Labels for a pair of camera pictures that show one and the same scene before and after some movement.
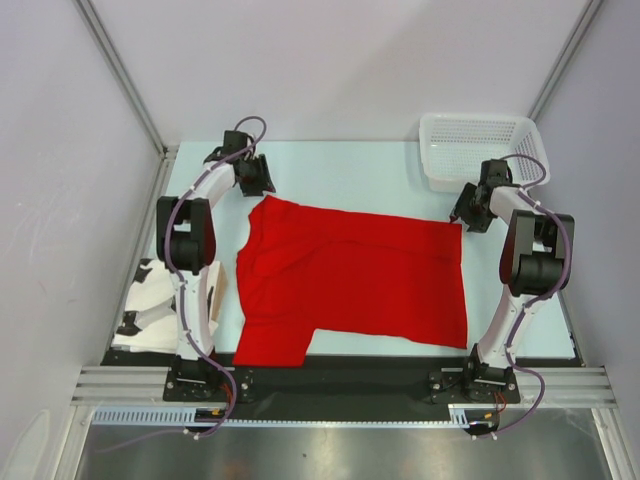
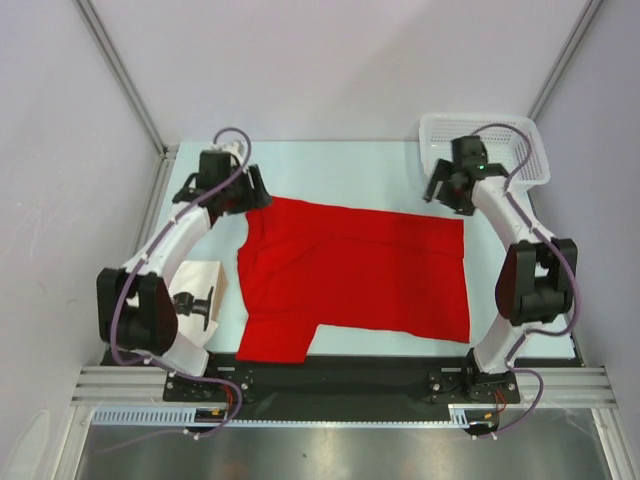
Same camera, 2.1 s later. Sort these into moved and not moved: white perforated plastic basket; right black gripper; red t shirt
Moved: right black gripper
Not moved: white perforated plastic basket; red t shirt
